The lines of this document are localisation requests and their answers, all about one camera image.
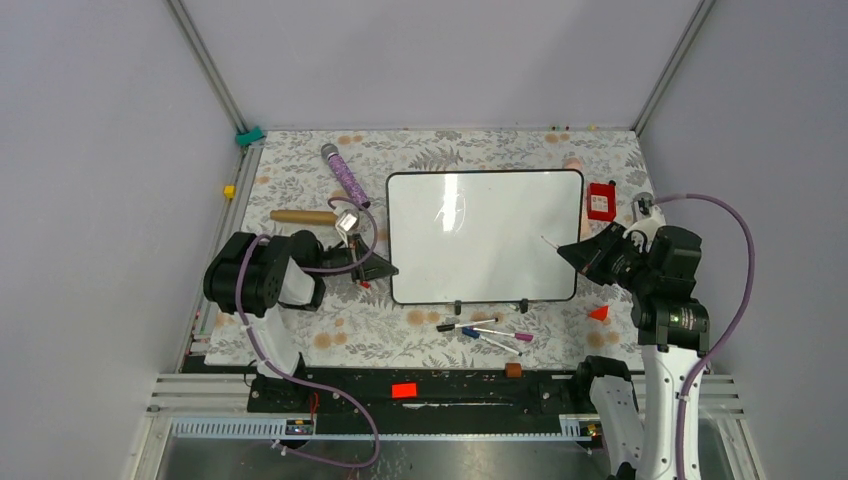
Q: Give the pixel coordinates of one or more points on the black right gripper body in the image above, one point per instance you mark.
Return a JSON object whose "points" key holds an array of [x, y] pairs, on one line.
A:
{"points": [[629, 268]]}

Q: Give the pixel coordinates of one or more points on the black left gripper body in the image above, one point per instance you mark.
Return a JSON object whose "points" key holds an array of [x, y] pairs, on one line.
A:
{"points": [[341, 256]]}

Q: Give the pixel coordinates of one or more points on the white whiteboard black frame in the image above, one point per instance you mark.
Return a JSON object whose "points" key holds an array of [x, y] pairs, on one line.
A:
{"points": [[474, 236]]}

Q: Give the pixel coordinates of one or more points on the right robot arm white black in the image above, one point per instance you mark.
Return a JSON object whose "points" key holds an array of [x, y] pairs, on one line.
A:
{"points": [[659, 439]]}

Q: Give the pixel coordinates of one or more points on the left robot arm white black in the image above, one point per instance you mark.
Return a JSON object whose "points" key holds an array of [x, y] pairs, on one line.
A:
{"points": [[254, 277]]}

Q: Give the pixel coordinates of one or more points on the black cap whiteboard marker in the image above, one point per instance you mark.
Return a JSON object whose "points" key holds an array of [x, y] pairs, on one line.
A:
{"points": [[453, 326]]}

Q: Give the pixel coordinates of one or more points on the pink cap whiteboard marker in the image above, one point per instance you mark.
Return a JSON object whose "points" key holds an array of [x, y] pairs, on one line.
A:
{"points": [[523, 337]]}

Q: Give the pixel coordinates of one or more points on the blue cap whiteboard marker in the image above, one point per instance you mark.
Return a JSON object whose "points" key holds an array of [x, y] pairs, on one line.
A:
{"points": [[469, 332]]}

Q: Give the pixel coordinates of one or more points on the orange red cone piece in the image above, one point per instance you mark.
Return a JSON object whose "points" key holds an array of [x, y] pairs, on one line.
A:
{"points": [[600, 314]]}

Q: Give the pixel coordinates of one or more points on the gold toy microphone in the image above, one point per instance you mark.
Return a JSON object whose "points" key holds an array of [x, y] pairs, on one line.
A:
{"points": [[304, 217]]}

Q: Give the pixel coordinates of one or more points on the red small box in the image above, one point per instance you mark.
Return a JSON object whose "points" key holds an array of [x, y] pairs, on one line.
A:
{"points": [[601, 202]]}

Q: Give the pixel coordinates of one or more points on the silver toy microphone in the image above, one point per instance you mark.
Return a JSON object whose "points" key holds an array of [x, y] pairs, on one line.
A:
{"points": [[644, 202]]}

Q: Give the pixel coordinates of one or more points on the peach cylinder toy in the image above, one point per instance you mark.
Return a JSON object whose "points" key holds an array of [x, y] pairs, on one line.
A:
{"points": [[574, 163]]}

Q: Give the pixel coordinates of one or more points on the purple glitter toy microphone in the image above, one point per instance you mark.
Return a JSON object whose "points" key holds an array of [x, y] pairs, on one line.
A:
{"points": [[344, 175]]}

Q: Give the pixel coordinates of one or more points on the red tape patch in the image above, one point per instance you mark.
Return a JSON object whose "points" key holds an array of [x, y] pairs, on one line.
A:
{"points": [[404, 390]]}

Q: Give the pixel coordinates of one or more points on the brown small block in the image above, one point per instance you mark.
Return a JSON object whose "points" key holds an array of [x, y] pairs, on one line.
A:
{"points": [[513, 370]]}

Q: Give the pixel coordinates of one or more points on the teal corner clip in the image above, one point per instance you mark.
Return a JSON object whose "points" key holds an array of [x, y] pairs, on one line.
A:
{"points": [[249, 137]]}

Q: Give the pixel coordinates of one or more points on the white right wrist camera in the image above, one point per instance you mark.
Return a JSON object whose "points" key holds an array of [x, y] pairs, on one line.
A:
{"points": [[644, 231]]}

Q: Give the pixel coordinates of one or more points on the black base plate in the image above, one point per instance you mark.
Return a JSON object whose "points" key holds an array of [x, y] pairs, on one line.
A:
{"points": [[447, 401]]}

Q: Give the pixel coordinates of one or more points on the left aluminium frame post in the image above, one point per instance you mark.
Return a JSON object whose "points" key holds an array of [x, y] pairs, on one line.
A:
{"points": [[206, 63]]}

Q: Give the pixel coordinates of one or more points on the aluminium frame post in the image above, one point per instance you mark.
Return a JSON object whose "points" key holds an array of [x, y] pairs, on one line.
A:
{"points": [[687, 39], [206, 63]]}

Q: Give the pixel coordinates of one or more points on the slotted cable duct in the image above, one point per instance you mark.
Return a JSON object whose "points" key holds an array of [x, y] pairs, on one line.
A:
{"points": [[291, 429]]}

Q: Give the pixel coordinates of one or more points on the right aluminium frame post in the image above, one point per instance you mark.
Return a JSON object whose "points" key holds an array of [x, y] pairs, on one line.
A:
{"points": [[687, 39]]}

